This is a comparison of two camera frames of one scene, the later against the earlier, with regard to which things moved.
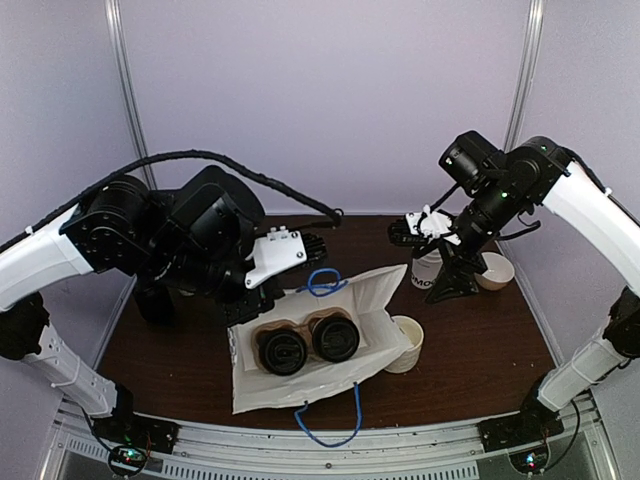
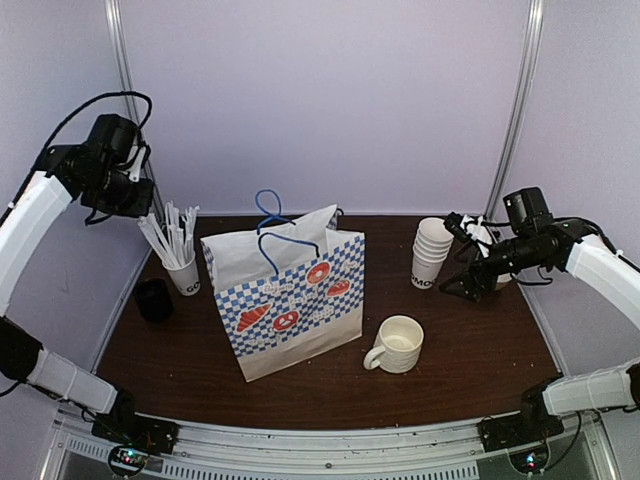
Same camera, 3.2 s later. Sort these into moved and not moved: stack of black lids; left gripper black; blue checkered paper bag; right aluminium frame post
Moved: left gripper black; blue checkered paper bag
Not moved: right aluminium frame post; stack of black lids
